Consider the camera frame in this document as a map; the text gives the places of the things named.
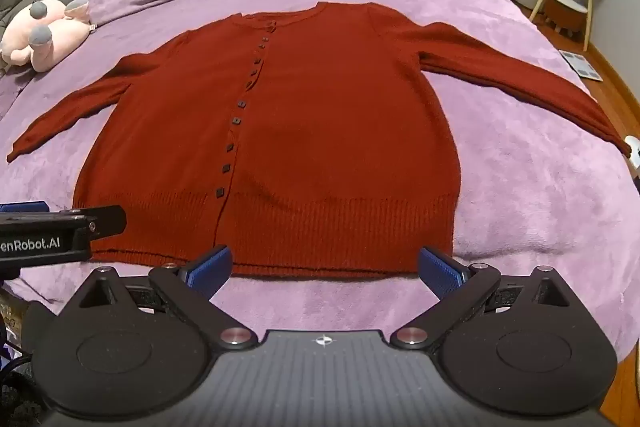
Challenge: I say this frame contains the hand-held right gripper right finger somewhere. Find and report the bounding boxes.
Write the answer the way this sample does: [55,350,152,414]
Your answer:
[390,247,572,352]

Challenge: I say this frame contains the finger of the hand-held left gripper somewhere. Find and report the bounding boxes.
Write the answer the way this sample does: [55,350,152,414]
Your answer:
[60,205,127,239]
[0,202,50,214]

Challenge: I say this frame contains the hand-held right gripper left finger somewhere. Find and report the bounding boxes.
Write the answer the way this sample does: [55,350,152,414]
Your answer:
[77,244,257,352]

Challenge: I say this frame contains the red knitted cardigan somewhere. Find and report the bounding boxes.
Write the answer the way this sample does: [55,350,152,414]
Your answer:
[6,2,633,280]

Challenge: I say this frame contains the purple fleece bed blanket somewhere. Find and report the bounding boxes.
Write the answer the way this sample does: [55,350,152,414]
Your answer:
[0,0,640,363]

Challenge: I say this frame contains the pink plush toy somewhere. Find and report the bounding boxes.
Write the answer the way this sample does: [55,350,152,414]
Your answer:
[0,0,96,74]

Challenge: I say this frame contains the bathroom scale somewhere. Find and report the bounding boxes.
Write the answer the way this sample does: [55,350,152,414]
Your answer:
[557,49,606,82]

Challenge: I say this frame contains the orange stool with white top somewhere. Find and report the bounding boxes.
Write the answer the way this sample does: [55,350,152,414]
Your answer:
[542,0,588,40]

